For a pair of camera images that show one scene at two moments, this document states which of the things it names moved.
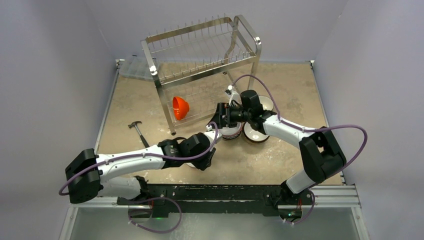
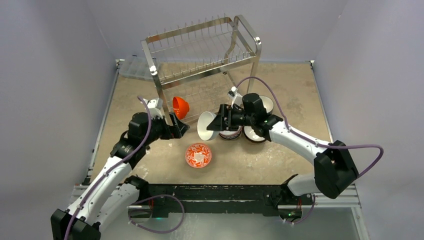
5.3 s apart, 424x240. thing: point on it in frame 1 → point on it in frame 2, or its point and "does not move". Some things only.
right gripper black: (224, 115) does not move
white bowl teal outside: (267, 103) does not move
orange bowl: (181, 108) does not move
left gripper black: (207, 161) → (179, 127)
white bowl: (189, 166) → (204, 119)
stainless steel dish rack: (195, 65) does not move
